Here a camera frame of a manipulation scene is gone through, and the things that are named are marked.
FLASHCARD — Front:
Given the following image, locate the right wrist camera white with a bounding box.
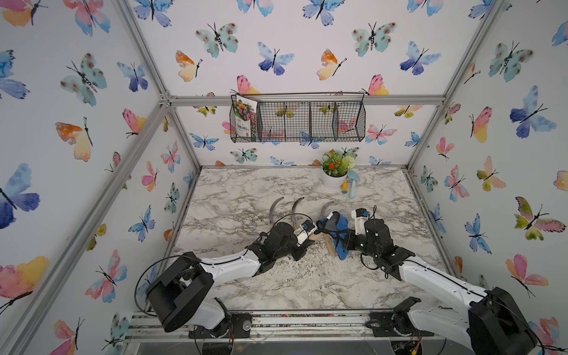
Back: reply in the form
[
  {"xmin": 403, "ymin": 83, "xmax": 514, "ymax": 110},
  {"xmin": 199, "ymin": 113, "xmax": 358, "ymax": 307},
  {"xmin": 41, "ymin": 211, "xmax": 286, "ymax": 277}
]
[{"xmin": 351, "ymin": 208, "xmax": 369, "ymax": 236}]

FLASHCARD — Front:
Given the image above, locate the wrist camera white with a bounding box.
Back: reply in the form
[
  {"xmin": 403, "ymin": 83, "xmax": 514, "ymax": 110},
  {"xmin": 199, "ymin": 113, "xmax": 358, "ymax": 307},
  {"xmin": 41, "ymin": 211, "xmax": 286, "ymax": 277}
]
[
  {"xmin": 351, "ymin": 208, "xmax": 369, "ymax": 236},
  {"xmin": 295, "ymin": 220, "xmax": 317, "ymax": 246}
]

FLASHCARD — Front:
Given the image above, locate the white pot with plant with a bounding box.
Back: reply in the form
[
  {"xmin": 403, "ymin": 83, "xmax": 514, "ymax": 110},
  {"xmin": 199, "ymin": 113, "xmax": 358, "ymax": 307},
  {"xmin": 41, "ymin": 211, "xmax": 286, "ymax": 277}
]
[{"xmin": 322, "ymin": 149, "xmax": 356, "ymax": 191}]

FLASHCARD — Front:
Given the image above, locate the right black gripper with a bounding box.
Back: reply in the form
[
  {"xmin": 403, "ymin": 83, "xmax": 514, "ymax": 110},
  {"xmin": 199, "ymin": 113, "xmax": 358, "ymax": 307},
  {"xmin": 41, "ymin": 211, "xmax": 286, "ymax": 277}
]
[{"xmin": 336, "ymin": 228, "xmax": 380, "ymax": 262}]

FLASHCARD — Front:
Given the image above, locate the blue grey rag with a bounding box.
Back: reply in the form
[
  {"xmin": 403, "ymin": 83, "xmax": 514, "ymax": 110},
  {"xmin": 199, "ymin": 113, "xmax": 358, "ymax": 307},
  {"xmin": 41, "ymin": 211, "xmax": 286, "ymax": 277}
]
[{"xmin": 325, "ymin": 212, "xmax": 349, "ymax": 260}]

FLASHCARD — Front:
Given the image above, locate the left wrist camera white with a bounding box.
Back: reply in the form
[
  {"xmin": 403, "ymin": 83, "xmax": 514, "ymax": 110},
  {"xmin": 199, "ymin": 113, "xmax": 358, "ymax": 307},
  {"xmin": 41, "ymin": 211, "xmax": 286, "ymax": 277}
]
[{"xmin": 295, "ymin": 220, "xmax": 317, "ymax": 246}]

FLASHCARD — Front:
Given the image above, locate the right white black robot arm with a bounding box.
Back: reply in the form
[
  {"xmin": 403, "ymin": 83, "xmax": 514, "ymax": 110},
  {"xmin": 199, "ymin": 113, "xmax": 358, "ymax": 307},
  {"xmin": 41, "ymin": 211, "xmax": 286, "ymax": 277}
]
[{"xmin": 316, "ymin": 209, "xmax": 542, "ymax": 354}]

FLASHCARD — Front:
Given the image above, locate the aluminium front rail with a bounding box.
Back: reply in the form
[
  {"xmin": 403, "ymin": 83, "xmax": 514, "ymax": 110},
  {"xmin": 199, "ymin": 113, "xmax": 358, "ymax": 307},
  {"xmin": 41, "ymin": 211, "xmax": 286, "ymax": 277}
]
[{"xmin": 123, "ymin": 309, "xmax": 498, "ymax": 343}]

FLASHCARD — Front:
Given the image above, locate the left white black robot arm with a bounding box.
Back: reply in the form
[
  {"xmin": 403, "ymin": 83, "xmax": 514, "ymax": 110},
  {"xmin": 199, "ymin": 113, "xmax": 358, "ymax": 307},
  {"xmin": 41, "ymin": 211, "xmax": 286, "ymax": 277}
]
[{"xmin": 145, "ymin": 220, "xmax": 317, "ymax": 337}]

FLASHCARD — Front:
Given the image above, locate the black wire wall basket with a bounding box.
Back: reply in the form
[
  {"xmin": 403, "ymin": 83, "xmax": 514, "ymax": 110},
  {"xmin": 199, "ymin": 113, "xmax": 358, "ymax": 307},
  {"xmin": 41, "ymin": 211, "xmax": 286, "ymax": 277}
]
[{"xmin": 229, "ymin": 92, "xmax": 366, "ymax": 143}]

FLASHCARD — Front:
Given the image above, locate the seed packet in basket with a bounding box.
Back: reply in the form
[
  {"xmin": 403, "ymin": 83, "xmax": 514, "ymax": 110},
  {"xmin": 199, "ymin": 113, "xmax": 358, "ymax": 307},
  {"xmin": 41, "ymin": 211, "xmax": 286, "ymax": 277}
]
[{"xmin": 232, "ymin": 95, "xmax": 257, "ymax": 139}]

